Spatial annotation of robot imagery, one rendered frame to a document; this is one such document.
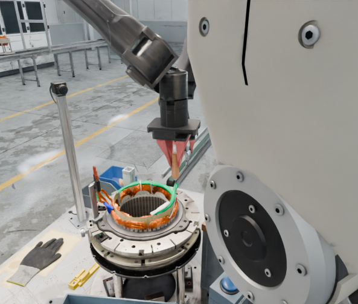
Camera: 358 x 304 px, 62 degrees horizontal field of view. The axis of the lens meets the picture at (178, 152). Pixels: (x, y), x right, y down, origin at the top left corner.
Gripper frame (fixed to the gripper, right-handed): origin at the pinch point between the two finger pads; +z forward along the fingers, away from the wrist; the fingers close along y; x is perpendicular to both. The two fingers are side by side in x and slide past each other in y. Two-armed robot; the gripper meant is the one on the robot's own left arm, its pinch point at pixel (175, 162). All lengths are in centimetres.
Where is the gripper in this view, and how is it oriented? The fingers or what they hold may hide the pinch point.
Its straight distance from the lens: 65.8
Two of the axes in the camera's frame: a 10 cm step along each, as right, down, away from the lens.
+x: -2.3, 4.1, -8.8
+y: -9.7, -0.8, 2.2
